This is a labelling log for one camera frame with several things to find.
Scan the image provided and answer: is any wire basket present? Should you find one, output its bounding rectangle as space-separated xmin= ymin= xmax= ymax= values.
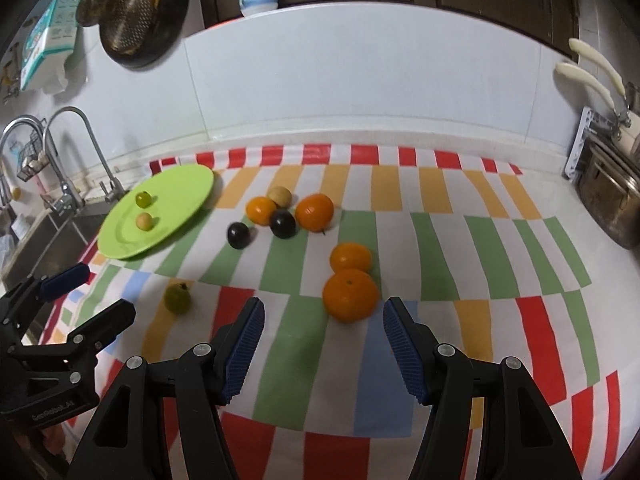
xmin=15 ymin=125 xmax=52 ymax=182

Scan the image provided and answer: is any steel pot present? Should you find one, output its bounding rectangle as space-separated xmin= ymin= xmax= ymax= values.
xmin=575 ymin=135 xmax=640 ymax=251

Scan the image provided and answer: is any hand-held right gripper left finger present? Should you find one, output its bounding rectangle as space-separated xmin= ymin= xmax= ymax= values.
xmin=75 ymin=296 xmax=266 ymax=480

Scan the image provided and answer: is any yellow-green fruit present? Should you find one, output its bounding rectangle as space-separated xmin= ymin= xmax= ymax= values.
xmin=164 ymin=282 xmax=192 ymax=315

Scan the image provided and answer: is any tissue pack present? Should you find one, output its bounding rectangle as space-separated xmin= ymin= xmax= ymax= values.
xmin=19 ymin=0 xmax=87 ymax=94

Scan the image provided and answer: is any green plate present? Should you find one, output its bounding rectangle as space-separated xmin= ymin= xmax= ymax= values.
xmin=96 ymin=164 xmax=216 ymax=261

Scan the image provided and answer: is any white knife rack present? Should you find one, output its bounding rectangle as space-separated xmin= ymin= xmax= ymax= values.
xmin=564 ymin=106 xmax=612 ymax=182

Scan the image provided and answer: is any striped tablecloth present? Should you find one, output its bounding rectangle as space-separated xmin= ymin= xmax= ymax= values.
xmin=37 ymin=142 xmax=623 ymax=480

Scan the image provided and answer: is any orange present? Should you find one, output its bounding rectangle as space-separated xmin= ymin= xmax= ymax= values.
xmin=295 ymin=193 xmax=335 ymax=232
xmin=322 ymin=268 xmax=381 ymax=324
xmin=245 ymin=196 xmax=278 ymax=226
xmin=329 ymin=242 xmax=373 ymax=274

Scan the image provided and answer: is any steel sink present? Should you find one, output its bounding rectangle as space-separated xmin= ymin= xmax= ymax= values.
xmin=0 ymin=199 xmax=109 ymax=288

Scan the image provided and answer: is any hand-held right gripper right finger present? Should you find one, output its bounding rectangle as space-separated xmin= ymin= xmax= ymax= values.
xmin=382 ymin=296 xmax=583 ymax=480

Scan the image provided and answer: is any dark plum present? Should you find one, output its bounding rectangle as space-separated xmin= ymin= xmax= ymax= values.
xmin=269 ymin=209 xmax=297 ymax=239
xmin=227 ymin=222 xmax=251 ymax=250

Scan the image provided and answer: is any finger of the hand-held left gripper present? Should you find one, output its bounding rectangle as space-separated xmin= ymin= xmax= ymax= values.
xmin=7 ymin=298 xmax=137 ymax=390
xmin=0 ymin=263 xmax=92 ymax=343

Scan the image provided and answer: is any steel faucet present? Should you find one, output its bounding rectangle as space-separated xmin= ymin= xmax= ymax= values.
xmin=42 ymin=106 xmax=129 ymax=206
xmin=0 ymin=115 xmax=85 ymax=214

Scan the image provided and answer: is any brass strainer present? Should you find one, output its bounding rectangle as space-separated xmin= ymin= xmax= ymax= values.
xmin=76 ymin=0 xmax=162 ymax=57

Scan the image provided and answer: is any cream handled knife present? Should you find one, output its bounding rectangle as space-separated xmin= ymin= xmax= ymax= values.
xmin=554 ymin=61 xmax=619 ymax=112
xmin=568 ymin=37 xmax=629 ymax=98

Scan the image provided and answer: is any black wok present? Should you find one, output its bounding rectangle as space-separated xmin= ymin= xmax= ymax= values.
xmin=99 ymin=0 xmax=191 ymax=69

